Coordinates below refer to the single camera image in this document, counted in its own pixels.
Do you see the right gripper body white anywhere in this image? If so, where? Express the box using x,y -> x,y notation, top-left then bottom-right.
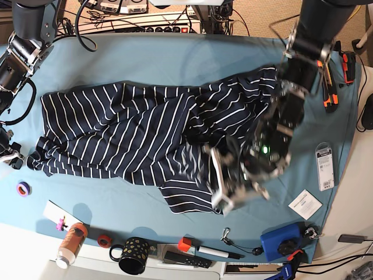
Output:
1,142 -> 24,165

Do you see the white black marker pen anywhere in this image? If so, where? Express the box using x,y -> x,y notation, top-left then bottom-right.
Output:
196,246 -> 242,260

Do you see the teal table cloth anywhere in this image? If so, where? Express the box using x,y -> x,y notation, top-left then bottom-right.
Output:
1,33 -> 364,248

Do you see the black knob on box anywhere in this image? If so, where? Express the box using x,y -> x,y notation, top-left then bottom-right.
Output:
277,239 -> 298,256

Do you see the orange bottle white cap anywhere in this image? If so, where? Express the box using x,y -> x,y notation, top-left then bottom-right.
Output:
55,223 -> 88,269

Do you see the black power adapter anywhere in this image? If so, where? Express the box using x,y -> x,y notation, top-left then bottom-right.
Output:
338,234 -> 366,244

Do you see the silver carabiner keyring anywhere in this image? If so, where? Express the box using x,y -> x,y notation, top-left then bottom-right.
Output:
304,227 -> 323,240

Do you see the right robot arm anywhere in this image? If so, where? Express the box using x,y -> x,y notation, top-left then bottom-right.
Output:
1,1 -> 61,170

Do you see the orange black utility knife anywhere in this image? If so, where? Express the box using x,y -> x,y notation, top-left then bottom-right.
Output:
317,61 -> 339,114

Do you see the black computer mouse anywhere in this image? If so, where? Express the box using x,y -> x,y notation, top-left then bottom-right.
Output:
361,94 -> 373,130

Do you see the blue plastic box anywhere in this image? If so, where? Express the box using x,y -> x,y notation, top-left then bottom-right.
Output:
260,223 -> 305,262

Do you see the clear plastic blister pack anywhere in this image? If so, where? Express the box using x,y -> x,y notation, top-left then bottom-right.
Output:
315,142 -> 335,191

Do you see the white paper sheet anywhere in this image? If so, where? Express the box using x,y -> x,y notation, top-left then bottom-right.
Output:
43,201 -> 82,229

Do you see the navy white striped t-shirt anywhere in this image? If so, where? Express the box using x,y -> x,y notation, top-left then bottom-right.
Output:
27,65 -> 277,214

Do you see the black remote control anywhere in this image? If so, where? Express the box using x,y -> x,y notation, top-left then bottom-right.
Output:
164,251 -> 212,268

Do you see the black lanyard with clip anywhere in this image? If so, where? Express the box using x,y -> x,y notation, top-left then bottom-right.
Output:
221,227 -> 263,257

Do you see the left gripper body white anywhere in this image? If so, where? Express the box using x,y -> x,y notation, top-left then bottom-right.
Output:
203,142 -> 269,204

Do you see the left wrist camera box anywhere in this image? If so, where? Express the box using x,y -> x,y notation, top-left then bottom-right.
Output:
212,193 -> 234,215

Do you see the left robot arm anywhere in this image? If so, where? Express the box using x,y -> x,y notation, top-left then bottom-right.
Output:
206,1 -> 366,211

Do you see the red tape roll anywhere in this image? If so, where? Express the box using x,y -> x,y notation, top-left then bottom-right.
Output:
97,234 -> 112,249

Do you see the small orange black tool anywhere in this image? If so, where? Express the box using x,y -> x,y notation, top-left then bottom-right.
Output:
342,51 -> 356,85

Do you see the black power strip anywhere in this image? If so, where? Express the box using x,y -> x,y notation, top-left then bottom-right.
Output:
124,26 -> 189,33

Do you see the purple tape roll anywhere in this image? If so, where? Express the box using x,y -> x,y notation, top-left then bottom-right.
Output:
16,181 -> 31,197

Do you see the white square paper packet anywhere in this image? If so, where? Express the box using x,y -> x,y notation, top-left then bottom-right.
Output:
288,190 -> 322,220

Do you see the blue orange clamp bottom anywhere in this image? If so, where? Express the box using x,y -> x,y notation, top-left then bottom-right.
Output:
267,249 -> 305,280

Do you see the black mug gold pattern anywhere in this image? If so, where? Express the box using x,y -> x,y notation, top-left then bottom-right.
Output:
109,237 -> 150,275

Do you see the orange red cube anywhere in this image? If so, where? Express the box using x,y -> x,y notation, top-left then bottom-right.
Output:
177,237 -> 192,252

